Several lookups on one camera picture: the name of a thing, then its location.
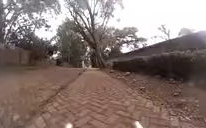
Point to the red brick road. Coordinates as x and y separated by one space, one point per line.
21 86

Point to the brown wall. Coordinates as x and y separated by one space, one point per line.
7 56

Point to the dark gutter strip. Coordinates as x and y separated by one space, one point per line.
62 88

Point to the dirt verge with stones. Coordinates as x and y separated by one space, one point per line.
164 96

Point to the building with dark roof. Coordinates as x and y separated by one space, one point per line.
191 41

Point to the row of trees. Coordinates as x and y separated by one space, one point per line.
69 43

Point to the grey stone wall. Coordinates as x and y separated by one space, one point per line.
164 66

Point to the robot's own part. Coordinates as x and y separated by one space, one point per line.
138 125
68 125

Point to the large bare-trunk tree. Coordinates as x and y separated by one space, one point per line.
97 56

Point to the red brick path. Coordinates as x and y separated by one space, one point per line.
97 100

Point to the grass strip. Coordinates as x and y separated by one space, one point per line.
11 67

